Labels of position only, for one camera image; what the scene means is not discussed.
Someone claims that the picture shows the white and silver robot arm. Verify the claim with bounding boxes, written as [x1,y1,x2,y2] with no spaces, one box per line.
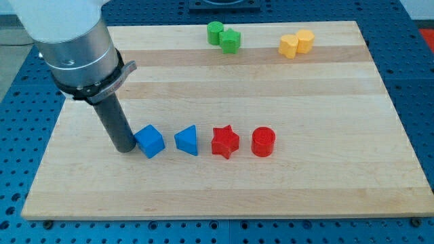
[9,0,136,105]

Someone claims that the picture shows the red star block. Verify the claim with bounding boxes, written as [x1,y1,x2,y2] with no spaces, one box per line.
[211,125,240,159]

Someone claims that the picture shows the blue triangle block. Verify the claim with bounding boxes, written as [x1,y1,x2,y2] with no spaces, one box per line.
[174,125,198,156]

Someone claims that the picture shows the red cylinder block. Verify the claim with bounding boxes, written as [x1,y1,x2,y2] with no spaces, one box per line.
[251,127,276,157]

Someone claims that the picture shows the light wooden board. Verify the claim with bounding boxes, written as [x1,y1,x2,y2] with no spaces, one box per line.
[22,21,433,220]

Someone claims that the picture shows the blue cube block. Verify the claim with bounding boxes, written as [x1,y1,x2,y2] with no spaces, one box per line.
[134,125,165,159]

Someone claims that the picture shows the green star block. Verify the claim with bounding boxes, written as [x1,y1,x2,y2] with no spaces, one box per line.
[219,28,241,54]

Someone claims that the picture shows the green cylinder block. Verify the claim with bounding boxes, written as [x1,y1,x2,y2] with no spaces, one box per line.
[207,21,224,45]

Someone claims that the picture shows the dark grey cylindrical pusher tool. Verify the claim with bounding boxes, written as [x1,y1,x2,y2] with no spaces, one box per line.
[93,94,136,153]

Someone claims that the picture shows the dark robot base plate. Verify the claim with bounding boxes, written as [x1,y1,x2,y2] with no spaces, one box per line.
[188,0,262,12]

